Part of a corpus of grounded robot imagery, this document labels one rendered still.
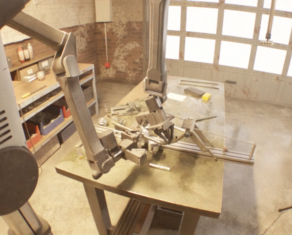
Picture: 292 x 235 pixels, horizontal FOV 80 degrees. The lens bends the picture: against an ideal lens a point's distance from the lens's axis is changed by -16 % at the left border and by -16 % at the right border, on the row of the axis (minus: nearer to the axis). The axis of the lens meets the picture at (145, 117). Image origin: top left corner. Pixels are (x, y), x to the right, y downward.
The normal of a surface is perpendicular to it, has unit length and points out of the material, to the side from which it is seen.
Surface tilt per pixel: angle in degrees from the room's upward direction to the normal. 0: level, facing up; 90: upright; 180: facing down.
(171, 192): 0
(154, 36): 101
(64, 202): 0
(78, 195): 0
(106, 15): 90
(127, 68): 90
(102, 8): 90
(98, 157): 71
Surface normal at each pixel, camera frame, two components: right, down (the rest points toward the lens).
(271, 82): -0.33, 0.47
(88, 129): 0.71, 0.03
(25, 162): 0.89, 0.22
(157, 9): -0.41, 0.61
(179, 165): 0.00, -0.87
